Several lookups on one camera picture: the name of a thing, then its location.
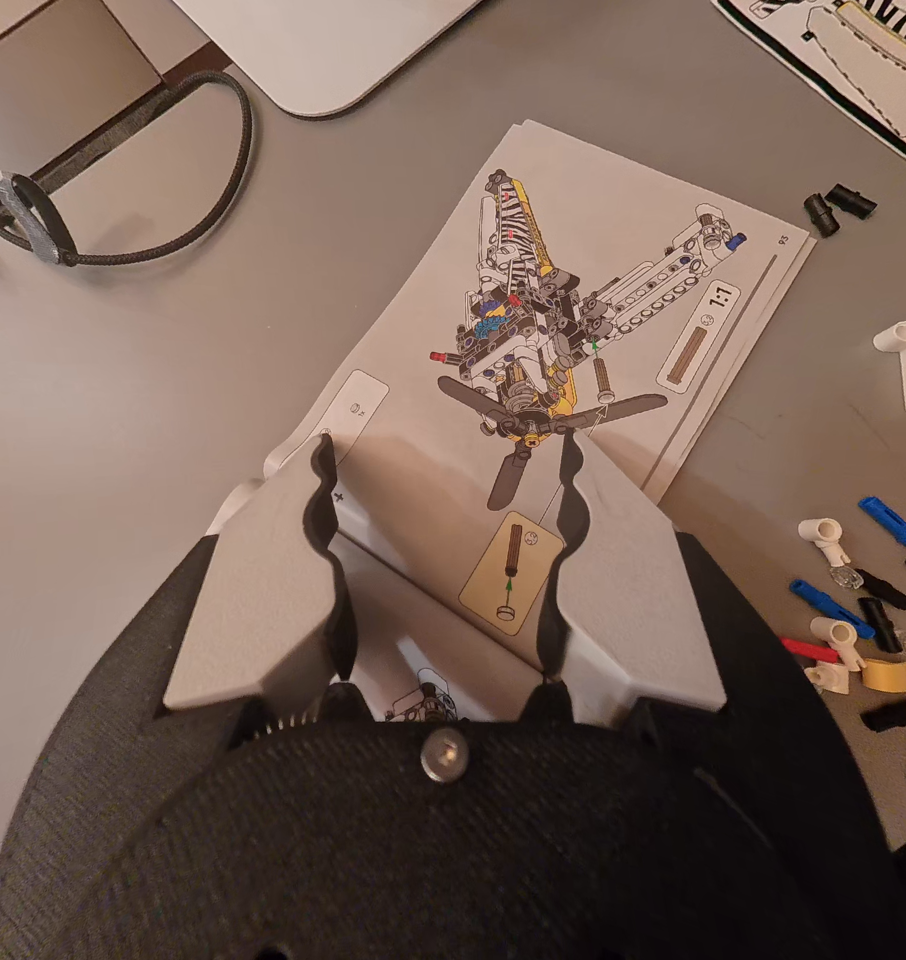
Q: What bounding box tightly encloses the silver laptop stand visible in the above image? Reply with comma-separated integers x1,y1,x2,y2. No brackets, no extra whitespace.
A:
169,0,485,120

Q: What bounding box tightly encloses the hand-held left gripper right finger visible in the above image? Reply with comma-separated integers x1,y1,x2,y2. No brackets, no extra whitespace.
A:
537,432,727,727

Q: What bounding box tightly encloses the long blue lego pin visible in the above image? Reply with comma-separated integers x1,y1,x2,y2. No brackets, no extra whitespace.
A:
858,495,906,561

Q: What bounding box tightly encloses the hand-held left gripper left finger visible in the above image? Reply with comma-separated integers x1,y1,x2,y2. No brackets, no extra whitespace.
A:
162,432,358,714

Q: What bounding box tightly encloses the black lego pin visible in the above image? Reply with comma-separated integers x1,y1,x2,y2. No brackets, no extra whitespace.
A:
826,183,877,219
804,193,842,240

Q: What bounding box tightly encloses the grey velcro strap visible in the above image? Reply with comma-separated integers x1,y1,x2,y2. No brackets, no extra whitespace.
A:
0,168,80,267

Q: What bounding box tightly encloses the lego instruction booklet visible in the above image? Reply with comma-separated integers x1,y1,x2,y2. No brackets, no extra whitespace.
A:
205,118,817,725

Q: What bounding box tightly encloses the pile of loose lego pieces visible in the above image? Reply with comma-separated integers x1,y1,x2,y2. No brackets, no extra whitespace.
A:
779,516,906,795

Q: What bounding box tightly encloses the black braided cable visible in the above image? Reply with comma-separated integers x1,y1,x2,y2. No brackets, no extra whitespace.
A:
0,69,256,268

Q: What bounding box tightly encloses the zebra striped sticker sheet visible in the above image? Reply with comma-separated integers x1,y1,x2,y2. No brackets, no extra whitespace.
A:
711,0,906,180

